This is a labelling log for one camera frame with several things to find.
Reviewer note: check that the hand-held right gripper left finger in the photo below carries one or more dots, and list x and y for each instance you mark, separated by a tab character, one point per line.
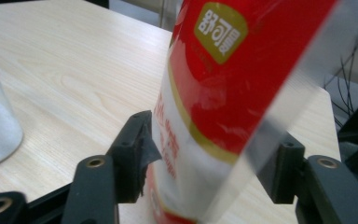
130	155

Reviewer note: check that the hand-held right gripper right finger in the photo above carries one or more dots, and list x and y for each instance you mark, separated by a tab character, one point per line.
289	171

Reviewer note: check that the red and white sugar bag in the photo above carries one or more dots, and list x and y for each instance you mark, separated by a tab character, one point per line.
230	93

